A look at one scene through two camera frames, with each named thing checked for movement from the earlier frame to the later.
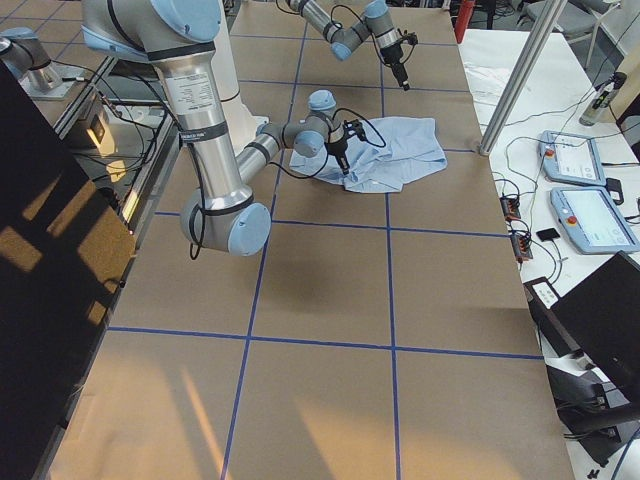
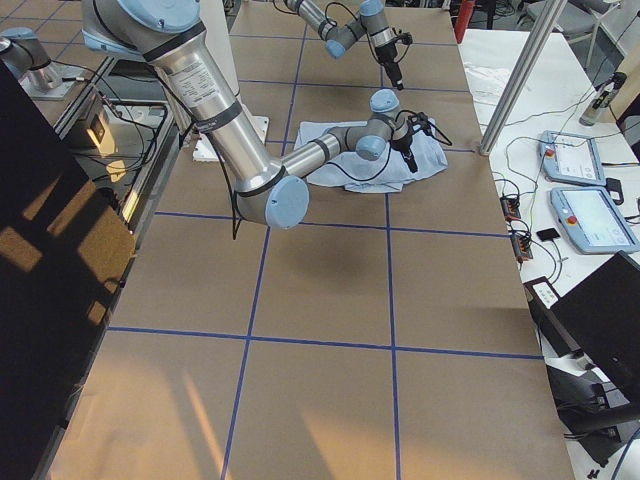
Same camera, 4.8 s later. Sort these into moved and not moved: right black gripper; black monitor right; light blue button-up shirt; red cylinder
Moved: right black gripper
Not moved: red cylinder; light blue button-up shirt; black monitor right
